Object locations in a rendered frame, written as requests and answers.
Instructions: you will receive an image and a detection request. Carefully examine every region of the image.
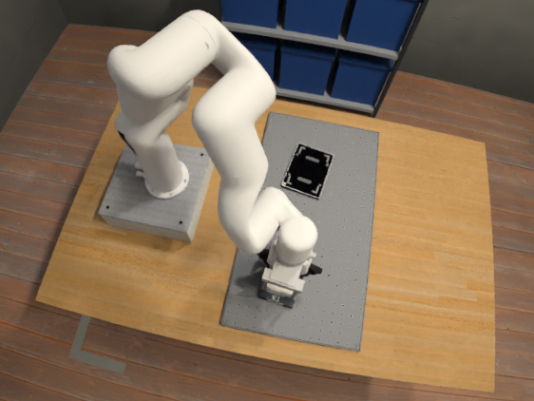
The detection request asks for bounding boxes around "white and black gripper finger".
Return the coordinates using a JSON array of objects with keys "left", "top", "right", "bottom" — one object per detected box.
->
[
  {"left": 257, "top": 249, "right": 270, "bottom": 268},
  {"left": 300, "top": 263, "right": 322, "bottom": 279}
]

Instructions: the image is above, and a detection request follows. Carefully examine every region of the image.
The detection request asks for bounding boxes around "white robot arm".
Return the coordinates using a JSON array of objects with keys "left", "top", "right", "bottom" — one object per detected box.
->
[{"left": 107, "top": 10, "right": 317, "bottom": 294}]

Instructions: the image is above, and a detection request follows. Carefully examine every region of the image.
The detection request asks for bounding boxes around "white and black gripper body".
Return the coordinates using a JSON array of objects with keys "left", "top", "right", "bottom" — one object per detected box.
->
[{"left": 267, "top": 239, "right": 312, "bottom": 275}]

